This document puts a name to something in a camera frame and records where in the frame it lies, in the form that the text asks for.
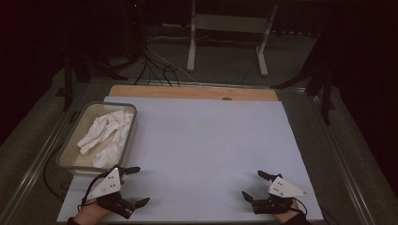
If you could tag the clear plastic bin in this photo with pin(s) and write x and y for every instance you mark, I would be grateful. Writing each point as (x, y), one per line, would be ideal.
(78, 131)

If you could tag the person's left hand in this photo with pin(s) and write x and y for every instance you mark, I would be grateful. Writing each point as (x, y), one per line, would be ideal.
(90, 214)

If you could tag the black tripod stand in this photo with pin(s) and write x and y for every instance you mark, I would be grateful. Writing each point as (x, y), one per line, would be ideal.
(67, 78)
(325, 90)

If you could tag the person's right hand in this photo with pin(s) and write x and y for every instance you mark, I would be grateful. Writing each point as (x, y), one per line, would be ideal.
(289, 215)

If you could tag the white metal stand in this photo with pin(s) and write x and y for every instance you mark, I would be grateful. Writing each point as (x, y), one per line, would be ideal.
(231, 23)

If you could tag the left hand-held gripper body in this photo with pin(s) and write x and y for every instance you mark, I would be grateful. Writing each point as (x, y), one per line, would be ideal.
(108, 186)

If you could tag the pale blue table mat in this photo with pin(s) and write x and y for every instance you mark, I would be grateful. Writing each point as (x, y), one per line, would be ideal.
(203, 150)

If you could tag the white cloth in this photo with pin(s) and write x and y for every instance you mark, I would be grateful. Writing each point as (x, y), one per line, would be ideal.
(104, 128)
(108, 156)

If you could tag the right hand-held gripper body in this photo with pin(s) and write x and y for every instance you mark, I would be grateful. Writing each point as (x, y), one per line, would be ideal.
(283, 189)

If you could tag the aluminium floor rail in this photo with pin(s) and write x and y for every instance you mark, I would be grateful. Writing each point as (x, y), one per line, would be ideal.
(34, 168)
(342, 162)

